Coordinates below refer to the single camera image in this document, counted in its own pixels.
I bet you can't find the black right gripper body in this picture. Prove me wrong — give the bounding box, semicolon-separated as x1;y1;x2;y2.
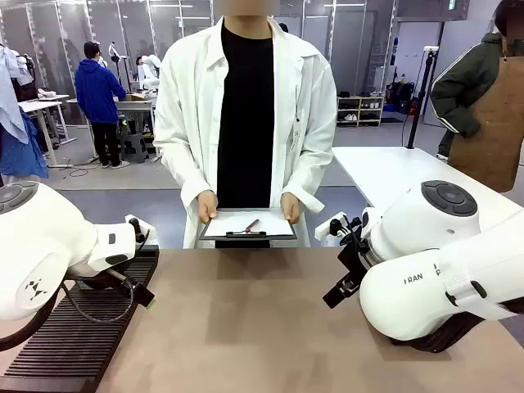
337;234;372;288

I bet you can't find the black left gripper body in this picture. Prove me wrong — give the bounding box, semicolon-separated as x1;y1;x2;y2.
71;264;133;291

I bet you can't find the black clipboard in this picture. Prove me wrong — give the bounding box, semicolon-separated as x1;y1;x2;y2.
198;207;299;242

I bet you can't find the person's left forearm white sleeve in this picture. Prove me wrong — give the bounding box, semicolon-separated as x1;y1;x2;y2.
281;133;338;215

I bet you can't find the person's right forearm white sleeve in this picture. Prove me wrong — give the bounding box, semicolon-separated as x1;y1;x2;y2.
160;133;217;214

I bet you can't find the person's left hand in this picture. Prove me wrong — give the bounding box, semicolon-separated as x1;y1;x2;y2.
280;191;302;224

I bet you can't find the person's right hand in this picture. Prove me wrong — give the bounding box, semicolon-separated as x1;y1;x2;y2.
196;189;220;224

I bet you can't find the black slotted rack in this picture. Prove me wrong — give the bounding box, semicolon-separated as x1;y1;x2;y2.
0;244;160;381

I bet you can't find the white table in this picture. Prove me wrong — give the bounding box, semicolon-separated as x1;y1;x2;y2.
331;146;524;231

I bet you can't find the white paper sheet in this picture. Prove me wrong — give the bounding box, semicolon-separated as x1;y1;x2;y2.
203;210;296;238

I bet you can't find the black step stool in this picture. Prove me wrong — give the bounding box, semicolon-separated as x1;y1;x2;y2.
120;132;149;165

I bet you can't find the wooden shoe shelf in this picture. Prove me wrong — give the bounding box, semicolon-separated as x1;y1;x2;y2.
336;95;386;128

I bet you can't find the person in white lab coat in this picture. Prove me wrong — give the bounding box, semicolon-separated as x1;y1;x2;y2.
153;15;338;250

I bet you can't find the grey workbench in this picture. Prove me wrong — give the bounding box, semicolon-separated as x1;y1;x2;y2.
66;97;161;164

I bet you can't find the black tripod pole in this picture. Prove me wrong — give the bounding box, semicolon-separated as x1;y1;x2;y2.
406;45;440;150

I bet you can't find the white desk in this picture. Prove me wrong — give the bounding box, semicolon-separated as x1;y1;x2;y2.
17;93;78;169

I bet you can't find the person in blue hoodie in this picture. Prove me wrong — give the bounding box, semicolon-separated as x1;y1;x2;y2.
74;40;133;170

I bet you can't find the person in brown apron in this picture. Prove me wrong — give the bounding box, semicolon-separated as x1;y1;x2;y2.
429;0;524;194

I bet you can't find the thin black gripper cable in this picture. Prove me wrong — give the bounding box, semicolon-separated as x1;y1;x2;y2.
60;273;137;325

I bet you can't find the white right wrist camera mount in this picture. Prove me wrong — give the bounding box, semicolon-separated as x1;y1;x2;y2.
314;211;350;247

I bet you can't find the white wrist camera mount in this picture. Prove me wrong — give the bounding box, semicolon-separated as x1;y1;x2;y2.
314;211;350;247
124;214;157;246

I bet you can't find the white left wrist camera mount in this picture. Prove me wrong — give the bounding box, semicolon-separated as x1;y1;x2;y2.
124;214;157;246

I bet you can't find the black corrugated hose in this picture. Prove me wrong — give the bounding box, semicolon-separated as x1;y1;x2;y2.
0;301;57;353
391;297;524;355

